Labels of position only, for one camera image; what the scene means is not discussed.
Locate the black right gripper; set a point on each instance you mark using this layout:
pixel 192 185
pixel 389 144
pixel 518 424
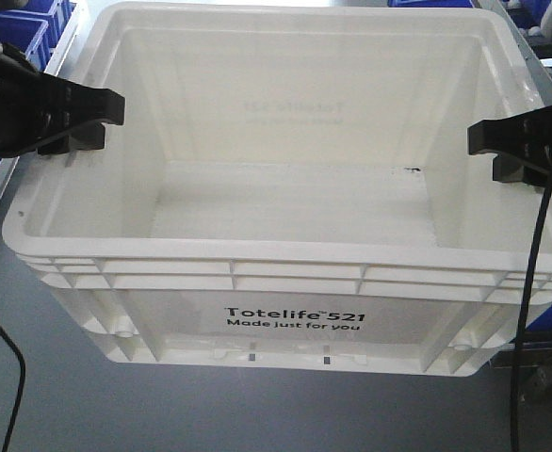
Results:
pixel 524 134

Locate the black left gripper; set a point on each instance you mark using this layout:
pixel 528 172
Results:
pixel 7 99

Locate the white Totelife plastic tote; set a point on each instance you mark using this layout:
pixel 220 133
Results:
pixel 290 188

